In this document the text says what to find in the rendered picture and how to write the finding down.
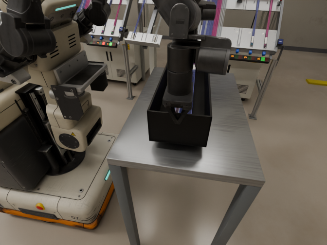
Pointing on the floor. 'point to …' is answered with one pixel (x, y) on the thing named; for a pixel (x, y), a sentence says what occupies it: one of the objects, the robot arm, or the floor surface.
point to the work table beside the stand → (191, 154)
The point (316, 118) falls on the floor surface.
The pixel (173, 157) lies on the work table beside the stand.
